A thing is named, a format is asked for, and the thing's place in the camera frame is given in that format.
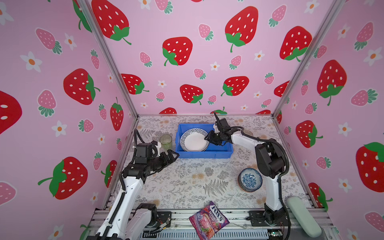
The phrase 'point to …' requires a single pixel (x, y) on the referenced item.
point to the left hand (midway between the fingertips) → (173, 157)
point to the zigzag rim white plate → (193, 139)
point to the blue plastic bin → (213, 151)
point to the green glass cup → (165, 141)
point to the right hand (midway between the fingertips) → (204, 138)
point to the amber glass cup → (248, 132)
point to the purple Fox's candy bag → (207, 221)
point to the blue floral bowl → (250, 180)
